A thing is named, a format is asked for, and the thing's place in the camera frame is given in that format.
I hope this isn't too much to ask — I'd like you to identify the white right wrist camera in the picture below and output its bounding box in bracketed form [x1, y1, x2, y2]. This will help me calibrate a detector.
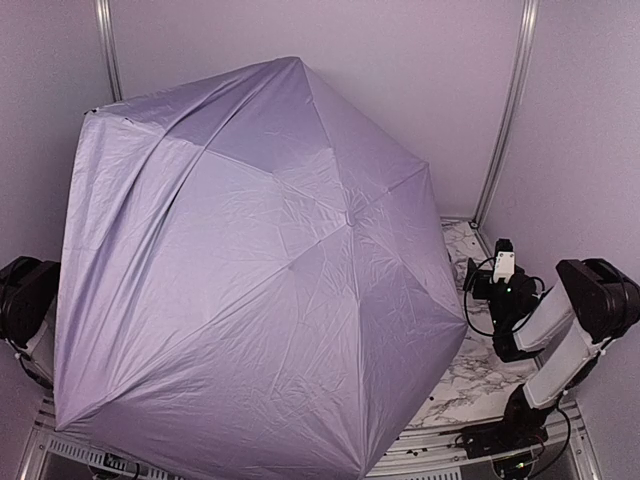
[492, 238, 516, 284]

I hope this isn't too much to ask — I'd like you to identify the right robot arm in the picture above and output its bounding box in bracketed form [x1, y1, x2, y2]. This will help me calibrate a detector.
[461, 251, 639, 455]

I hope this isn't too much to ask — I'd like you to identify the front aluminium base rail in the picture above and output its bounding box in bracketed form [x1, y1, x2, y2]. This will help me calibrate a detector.
[16, 394, 602, 479]

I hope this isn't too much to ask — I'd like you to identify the lilac folding umbrella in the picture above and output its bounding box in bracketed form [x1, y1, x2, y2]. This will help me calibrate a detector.
[54, 57, 467, 479]

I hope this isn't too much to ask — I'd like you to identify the left aluminium frame post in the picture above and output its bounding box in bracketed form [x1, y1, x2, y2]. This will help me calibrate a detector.
[95, 0, 123, 102]

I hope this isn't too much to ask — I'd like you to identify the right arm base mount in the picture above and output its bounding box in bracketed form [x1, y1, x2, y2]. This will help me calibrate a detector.
[454, 421, 548, 459]

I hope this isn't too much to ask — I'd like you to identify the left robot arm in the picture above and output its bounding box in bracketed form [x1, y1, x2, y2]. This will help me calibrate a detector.
[1, 256, 61, 391]

